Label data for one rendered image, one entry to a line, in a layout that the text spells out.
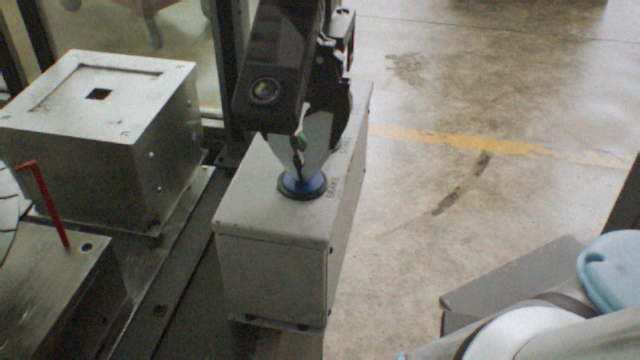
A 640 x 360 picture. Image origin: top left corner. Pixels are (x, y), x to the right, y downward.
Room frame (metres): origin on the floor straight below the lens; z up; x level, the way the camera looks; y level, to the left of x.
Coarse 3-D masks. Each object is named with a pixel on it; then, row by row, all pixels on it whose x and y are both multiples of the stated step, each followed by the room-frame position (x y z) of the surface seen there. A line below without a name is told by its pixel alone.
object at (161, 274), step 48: (48, 192) 0.38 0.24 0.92; (192, 192) 0.56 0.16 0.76; (48, 240) 0.39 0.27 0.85; (96, 240) 0.39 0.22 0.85; (144, 240) 0.47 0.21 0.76; (192, 240) 0.48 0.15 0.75; (0, 288) 0.33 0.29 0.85; (48, 288) 0.33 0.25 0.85; (96, 288) 0.35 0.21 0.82; (144, 288) 0.40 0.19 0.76; (0, 336) 0.28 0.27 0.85; (48, 336) 0.28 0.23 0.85; (96, 336) 0.33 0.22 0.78; (144, 336) 0.34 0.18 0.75
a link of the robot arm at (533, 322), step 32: (480, 320) 0.23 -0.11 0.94; (512, 320) 0.18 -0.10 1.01; (544, 320) 0.18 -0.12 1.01; (576, 320) 0.18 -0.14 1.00; (608, 320) 0.14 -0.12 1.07; (416, 352) 0.20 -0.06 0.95; (448, 352) 0.18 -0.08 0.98; (480, 352) 0.16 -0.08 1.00; (512, 352) 0.16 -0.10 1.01; (544, 352) 0.14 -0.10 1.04; (576, 352) 0.13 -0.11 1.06; (608, 352) 0.12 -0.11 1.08
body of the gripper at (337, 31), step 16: (336, 0) 0.48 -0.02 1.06; (336, 16) 0.46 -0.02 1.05; (352, 16) 0.46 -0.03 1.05; (320, 32) 0.42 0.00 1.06; (336, 32) 0.43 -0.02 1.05; (352, 32) 0.47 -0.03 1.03; (320, 48) 0.40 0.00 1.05; (336, 48) 0.42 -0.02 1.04; (352, 48) 0.47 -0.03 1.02; (320, 64) 0.40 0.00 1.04; (336, 64) 0.40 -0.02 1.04; (320, 80) 0.40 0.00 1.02; (336, 80) 0.40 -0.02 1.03; (320, 96) 0.40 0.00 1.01
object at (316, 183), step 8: (288, 176) 0.42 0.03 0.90; (320, 176) 0.42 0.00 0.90; (288, 184) 0.41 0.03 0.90; (296, 184) 0.41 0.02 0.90; (304, 184) 0.41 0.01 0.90; (312, 184) 0.41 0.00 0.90; (320, 184) 0.41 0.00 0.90; (296, 192) 0.40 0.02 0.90; (304, 192) 0.40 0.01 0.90; (312, 192) 0.40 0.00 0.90
